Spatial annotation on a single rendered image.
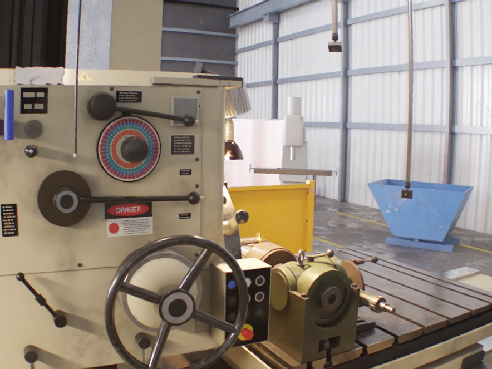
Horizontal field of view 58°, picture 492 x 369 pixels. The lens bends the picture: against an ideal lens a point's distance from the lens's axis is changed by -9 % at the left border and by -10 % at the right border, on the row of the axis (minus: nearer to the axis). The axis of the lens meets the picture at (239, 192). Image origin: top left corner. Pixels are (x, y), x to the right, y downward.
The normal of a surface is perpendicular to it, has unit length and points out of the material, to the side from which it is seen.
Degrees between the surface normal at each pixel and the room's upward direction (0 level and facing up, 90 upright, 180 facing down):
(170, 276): 83
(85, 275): 90
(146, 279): 70
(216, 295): 90
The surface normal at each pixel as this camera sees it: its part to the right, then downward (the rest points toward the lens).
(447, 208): -0.57, 0.10
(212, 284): -0.89, 0.04
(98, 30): 0.45, 0.13
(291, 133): -0.16, 0.13
